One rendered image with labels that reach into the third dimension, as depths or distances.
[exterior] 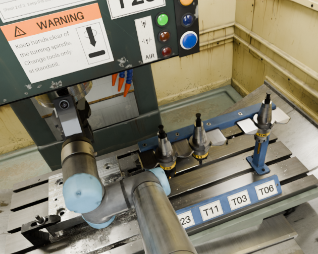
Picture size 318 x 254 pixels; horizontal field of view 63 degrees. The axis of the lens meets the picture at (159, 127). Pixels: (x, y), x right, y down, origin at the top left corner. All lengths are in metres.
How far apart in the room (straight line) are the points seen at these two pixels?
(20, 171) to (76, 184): 1.39
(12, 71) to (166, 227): 0.37
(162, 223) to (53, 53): 0.34
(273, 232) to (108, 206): 0.77
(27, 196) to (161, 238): 0.95
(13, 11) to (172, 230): 0.41
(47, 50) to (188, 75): 1.47
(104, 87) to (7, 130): 0.86
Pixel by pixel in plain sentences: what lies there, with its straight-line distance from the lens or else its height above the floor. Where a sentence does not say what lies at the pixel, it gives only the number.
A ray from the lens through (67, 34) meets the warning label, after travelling 0.49.
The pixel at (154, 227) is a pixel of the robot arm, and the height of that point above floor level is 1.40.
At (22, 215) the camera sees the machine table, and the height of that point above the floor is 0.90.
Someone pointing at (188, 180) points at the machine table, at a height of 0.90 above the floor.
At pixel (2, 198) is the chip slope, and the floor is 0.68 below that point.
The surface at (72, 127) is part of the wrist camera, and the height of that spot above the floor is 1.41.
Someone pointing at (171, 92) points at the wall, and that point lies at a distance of 1.91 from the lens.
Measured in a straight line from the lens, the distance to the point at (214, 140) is 0.82.
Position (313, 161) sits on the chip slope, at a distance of 1.38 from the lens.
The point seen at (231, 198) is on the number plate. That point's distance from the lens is 1.01.
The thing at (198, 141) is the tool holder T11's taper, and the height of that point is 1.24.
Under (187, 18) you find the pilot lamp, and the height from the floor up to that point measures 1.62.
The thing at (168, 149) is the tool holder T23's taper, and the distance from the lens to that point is 0.76.
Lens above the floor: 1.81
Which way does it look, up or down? 43 degrees down
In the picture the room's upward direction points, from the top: 11 degrees counter-clockwise
